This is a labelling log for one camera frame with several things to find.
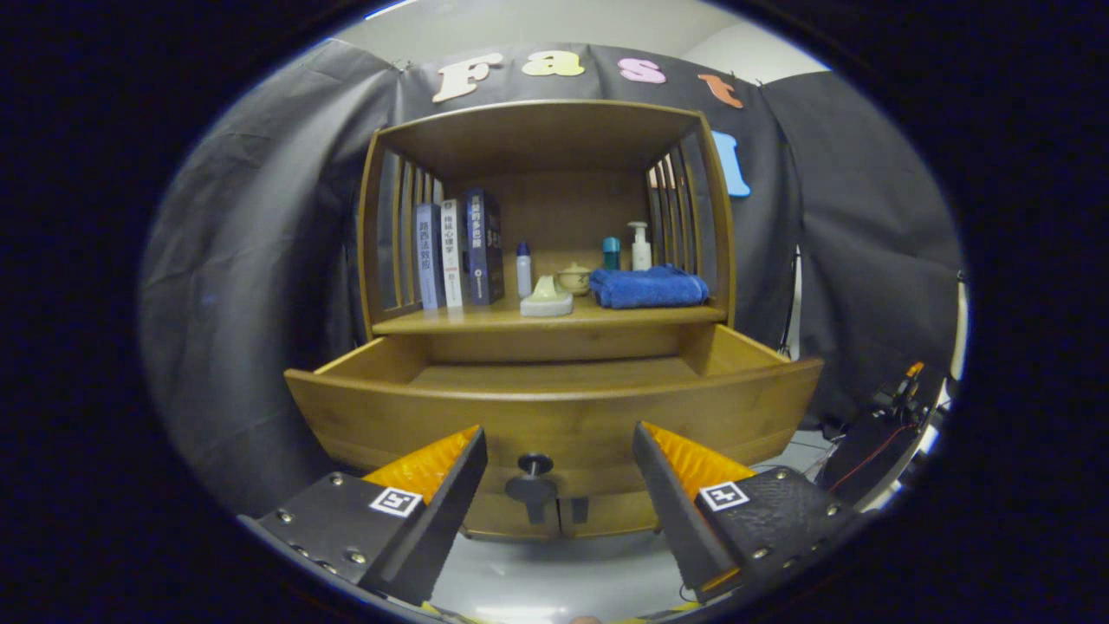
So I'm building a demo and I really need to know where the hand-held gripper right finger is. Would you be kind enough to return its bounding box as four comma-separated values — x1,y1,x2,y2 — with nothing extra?
631,421,867,603

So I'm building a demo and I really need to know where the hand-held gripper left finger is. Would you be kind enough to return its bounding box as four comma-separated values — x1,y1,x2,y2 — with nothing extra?
238,425,489,608

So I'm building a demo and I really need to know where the black drawer knob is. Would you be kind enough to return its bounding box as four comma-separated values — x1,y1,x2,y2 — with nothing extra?
505,452,558,525

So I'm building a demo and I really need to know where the wooden drawer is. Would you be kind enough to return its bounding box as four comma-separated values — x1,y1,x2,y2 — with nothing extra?
284,322,824,521

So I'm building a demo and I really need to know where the pale green soap dish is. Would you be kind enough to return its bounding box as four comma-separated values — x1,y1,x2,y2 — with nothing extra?
520,275,574,318

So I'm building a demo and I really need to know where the wooden cabinet door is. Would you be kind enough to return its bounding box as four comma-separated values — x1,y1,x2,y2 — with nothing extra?
464,498,560,540
559,494,661,538

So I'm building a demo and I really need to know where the wooden countertop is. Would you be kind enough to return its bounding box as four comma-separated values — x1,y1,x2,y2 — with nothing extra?
373,290,727,337

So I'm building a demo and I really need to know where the wooden cabinet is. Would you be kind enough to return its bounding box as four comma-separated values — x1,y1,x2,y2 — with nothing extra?
357,98,737,543

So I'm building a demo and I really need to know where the black equipment with orange part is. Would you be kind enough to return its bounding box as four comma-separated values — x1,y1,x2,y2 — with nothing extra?
819,361,950,508

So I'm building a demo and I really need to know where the folded blue towel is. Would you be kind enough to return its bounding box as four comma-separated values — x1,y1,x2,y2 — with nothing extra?
589,264,710,310

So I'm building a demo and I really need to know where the light blue book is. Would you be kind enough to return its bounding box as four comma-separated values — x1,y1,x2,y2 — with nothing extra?
416,203,444,311

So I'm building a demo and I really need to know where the white book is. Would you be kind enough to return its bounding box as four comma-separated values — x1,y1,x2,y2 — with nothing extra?
440,199,464,309

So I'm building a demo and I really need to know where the dark blue book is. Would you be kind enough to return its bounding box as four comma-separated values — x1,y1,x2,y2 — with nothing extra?
463,188,506,306

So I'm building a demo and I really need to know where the black backdrop cloth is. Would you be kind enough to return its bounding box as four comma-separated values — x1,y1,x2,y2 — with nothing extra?
143,36,964,517

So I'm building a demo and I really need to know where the white upright panel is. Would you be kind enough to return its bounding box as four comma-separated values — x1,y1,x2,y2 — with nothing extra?
949,269,970,378

